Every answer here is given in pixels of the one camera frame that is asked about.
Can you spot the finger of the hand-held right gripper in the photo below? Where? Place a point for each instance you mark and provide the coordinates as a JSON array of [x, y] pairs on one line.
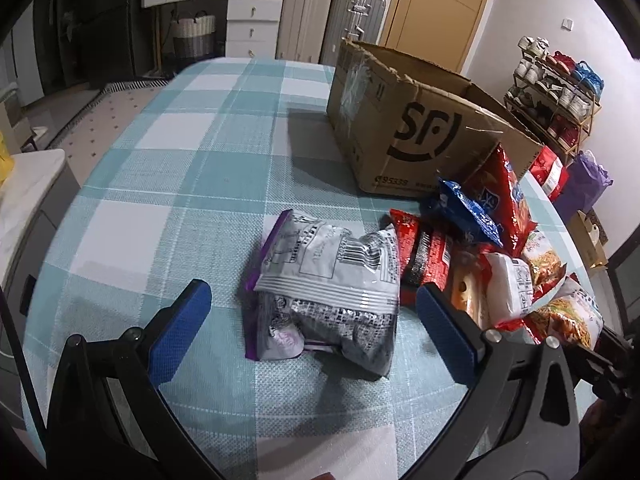
[[595, 370], [617, 342]]

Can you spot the yellow bag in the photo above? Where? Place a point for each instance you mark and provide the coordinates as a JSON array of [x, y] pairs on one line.
[[5, 160]]

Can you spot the checked teal tablecloth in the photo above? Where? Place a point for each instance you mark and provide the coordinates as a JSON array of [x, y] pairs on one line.
[[175, 185]]

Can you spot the open small cardboard box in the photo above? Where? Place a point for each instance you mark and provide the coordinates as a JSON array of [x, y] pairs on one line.
[[587, 240]]

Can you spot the shiny silver snack bag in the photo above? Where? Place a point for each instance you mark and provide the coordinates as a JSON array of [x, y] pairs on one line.
[[345, 335]]

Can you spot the blue snack packet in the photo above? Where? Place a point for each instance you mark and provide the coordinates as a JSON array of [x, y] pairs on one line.
[[465, 210]]

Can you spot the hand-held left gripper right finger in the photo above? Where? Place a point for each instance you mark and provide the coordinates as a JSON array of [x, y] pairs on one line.
[[445, 332]]

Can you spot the white drawer desk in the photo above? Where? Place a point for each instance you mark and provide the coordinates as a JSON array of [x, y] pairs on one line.
[[252, 20]]

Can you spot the red triangular chip bag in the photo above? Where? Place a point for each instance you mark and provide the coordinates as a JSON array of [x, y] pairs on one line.
[[500, 185]]

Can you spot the woven laundry basket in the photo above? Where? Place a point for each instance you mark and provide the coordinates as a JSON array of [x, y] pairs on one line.
[[194, 35]]

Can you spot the dark red snack packet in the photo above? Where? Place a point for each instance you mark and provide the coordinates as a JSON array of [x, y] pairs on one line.
[[425, 255]]

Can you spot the purple white snack packet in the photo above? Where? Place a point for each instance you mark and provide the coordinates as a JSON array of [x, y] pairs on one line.
[[280, 340]]

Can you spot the silver suitcase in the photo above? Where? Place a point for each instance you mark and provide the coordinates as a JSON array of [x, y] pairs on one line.
[[350, 20]]

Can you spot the wall switch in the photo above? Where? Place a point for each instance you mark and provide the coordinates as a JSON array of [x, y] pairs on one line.
[[567, 23]]

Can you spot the beige suitcase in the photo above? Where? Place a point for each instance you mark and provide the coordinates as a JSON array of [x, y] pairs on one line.
[[305, 15]]

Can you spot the large cardboard box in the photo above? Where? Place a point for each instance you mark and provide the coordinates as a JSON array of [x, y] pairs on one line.
[[425, 125]]

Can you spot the white side cabinet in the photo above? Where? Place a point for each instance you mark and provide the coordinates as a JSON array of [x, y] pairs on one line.
[[30, 185]]

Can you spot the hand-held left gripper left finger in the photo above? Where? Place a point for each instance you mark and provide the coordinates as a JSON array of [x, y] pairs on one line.
[[180, 330]]

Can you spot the dotted floor rug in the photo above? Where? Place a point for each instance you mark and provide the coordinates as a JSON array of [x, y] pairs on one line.
[[100, 120]]

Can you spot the noodle snack packet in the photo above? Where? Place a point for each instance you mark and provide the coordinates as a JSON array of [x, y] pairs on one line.
[[565, 315], [542, 260]]

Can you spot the black refrigerator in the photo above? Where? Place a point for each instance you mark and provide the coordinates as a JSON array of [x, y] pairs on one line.
[[110, 20]]

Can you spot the purple and silver snack bag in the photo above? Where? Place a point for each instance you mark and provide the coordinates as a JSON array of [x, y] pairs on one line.
[[325, 255]]

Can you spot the white bread packet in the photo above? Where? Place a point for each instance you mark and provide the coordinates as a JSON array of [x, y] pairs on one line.
[[505, 285]]

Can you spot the shoe rack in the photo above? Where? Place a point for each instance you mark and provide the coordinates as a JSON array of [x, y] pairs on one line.
[[550, 100]]

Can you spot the wooden door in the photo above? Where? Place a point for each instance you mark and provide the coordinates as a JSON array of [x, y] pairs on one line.
[[440, 10]]

